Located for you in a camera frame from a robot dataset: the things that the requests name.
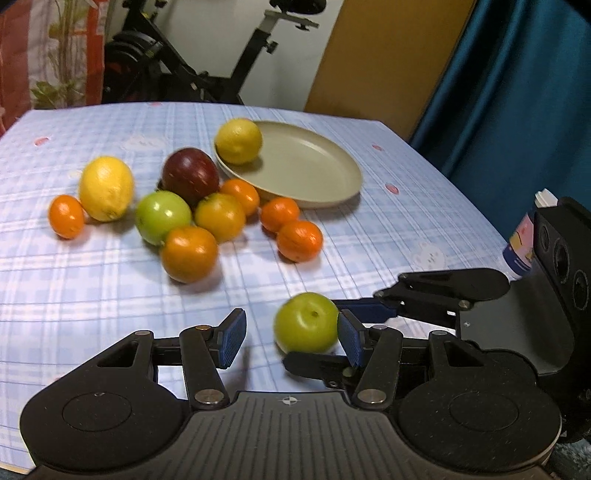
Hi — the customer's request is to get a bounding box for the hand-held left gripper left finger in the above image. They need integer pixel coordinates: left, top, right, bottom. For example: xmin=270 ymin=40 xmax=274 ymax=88
xmin=97 ymin=308 xmax=247 ymax=410

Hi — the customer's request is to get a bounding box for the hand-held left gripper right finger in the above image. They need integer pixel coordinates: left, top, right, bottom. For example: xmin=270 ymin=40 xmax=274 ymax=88
xmin=337 ymin=310 xmax=485 ymax=410

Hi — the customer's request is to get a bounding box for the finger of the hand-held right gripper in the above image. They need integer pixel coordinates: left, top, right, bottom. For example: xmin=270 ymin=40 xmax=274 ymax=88
xmin=283 ymin=351 xmax=364 ymax=391
xmin=332 ymin=268 xmax=511 ymax=329

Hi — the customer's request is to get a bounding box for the yellow-green apple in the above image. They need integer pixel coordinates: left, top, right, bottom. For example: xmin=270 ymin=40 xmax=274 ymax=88
xmin=274 ymin=292 xmax=341 ymax=355

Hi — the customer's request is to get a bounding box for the yellowish orange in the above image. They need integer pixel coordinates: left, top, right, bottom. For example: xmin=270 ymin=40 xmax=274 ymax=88
xmin=194 ymin=193 xmax=246 ymax=244

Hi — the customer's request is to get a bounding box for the beige round plate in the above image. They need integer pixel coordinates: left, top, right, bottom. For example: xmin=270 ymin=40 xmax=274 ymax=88
xmin=213 ymin=120 xmax=363 ymax=209

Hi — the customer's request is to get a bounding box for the dark red apple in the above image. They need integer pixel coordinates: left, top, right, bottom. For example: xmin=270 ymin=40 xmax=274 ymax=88
xmin=157 ymin=148 xmax=221 ymax=207

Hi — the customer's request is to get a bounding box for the large pointed yellow lemon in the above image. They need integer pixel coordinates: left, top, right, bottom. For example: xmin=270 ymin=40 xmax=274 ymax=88
xmin=78 ymin=156 xmax=135 ymax=222

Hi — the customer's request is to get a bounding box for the round yellow lemon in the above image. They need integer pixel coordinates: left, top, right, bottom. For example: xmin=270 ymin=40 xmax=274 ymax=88
xmin=215 ymin=118 xmax=263 ymax=166

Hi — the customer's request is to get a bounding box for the blue pink printed cup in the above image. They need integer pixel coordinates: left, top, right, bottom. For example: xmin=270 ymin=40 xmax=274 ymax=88
xmin=502 ymin=188 xmax=560 ymax=281

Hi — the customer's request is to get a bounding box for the large orange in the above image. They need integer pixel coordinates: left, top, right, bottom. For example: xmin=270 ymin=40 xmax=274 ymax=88
xmin=161 ymin=226 xmax=219 ymax=284

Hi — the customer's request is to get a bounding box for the small orange tangerine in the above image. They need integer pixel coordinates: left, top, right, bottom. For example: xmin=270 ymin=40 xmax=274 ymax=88
xmin=260 ymin=196 xmax=301 ymax=233
xmin=276 ymin=220 xmax=324 ymax=263
xmin=48 ymin=194 xmax=86 ymax=240
xmin=219 ymin=178 xmax=260 ymax=217

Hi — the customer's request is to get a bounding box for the green apple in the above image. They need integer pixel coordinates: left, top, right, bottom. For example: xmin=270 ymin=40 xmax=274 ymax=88
xmin=135 ymin=191 xmax=192 ymax=246

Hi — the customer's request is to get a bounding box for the blue curtain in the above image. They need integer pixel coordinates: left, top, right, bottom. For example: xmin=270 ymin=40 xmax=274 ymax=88
xmin=408 ymin=0 xmax=591 ymax=217

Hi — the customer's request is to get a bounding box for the brown wooden board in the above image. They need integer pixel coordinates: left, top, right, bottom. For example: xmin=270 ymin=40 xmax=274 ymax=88
xmin=303 ymin=0 xmax=479 ymax=140

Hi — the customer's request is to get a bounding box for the black exercise bike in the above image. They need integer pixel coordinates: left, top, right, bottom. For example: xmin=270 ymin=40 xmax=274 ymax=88
xmin=102 ymin=0 xmax=327 ymax=105

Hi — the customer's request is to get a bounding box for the floral red curtain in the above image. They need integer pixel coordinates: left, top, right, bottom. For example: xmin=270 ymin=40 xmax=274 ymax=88
xmin=0 ymin=0 xmax=106 ymax=136

